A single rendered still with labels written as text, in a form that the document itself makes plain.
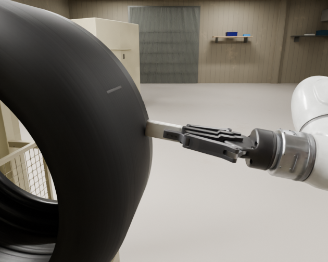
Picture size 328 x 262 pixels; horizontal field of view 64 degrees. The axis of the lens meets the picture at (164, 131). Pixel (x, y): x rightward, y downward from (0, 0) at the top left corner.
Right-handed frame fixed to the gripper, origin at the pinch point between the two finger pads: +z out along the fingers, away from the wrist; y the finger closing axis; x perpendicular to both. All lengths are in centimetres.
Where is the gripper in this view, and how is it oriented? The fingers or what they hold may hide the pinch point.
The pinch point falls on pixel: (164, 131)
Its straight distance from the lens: 50.1
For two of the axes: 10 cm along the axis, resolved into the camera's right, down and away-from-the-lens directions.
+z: -9.8, -1.8, 0.8
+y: -1.4, 2.9, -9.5
